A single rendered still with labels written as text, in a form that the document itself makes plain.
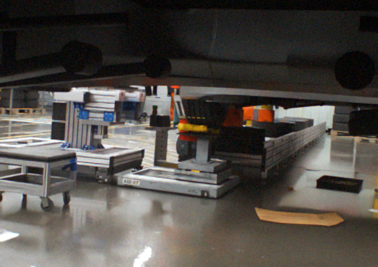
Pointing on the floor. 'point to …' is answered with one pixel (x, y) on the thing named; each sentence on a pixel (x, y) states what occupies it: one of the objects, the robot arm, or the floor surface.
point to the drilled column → (160, 145)
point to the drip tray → (338, 181)
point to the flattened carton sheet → (331, 219)
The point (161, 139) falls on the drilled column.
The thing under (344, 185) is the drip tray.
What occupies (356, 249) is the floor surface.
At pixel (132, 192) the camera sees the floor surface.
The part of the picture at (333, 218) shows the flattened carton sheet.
